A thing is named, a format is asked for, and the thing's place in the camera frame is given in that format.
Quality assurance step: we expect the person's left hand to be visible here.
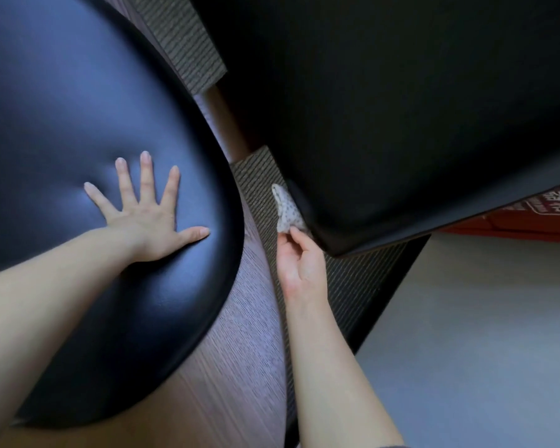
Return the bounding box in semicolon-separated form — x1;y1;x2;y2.
83;151;212;264

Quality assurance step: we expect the person's right hand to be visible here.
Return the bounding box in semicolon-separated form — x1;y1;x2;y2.
276;226;330;305

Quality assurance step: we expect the light blue cleaning cloth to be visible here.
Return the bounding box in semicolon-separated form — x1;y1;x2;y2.
270;183;311;235

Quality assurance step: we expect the wooden chair with black cushion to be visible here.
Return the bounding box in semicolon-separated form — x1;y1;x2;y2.
0;0;560;448

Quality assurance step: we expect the person's left forearm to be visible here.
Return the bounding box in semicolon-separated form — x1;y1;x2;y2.
0;228;141;448

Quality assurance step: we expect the person's right forearm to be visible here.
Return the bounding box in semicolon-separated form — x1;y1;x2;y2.
283;291;407;448

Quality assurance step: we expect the red fire extinguisher box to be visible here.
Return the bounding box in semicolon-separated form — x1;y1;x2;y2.
441;179;560;246

